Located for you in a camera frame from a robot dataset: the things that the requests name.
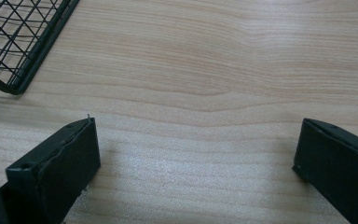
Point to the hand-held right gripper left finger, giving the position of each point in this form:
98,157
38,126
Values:
62,174

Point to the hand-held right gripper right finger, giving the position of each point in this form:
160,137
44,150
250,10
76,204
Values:
338,174

